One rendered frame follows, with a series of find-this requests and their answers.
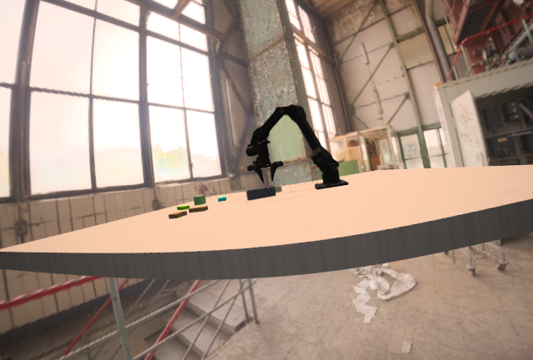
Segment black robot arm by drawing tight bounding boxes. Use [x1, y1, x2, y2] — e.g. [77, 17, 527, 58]
[246, 104, 341, 185]

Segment orange rectangular bar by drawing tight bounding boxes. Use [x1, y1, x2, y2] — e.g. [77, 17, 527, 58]
[188, 205, 208, 213]

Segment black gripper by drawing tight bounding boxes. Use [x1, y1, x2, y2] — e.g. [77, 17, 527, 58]
[247, 152, 283, 183]

